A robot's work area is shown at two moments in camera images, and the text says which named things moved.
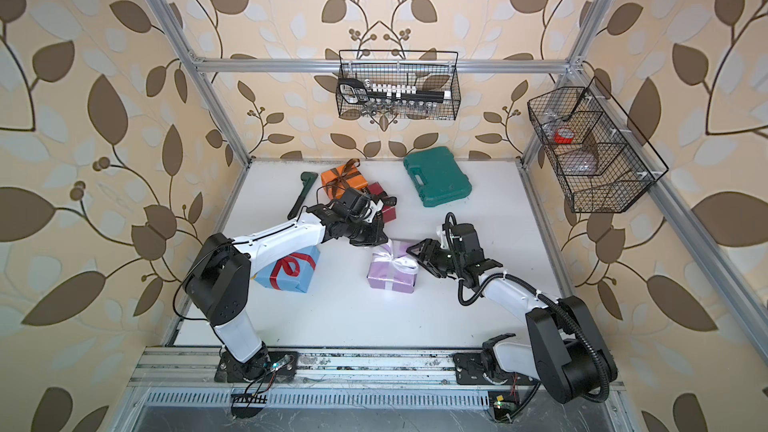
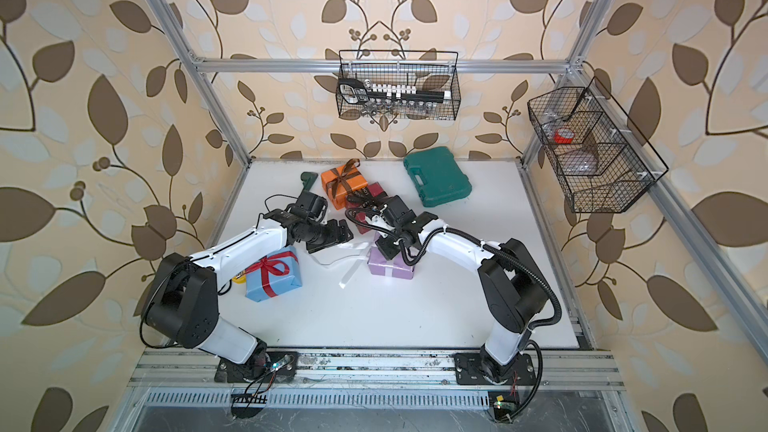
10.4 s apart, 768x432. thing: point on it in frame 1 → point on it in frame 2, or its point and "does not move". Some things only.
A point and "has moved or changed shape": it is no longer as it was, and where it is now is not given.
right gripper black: x=435 y=246 → x=383 y=244
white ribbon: x=390 y=258 → x=354 y=266
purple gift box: x=392 y=268 has moved or changed shape
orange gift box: x=338 y=179 does not move
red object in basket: x=564 y=135 does not move
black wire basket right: x=601 y=160 does not move
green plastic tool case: x=436 y=176 does not move
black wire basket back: x=398 y=85 does not move
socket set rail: x=357 y=91 does not move
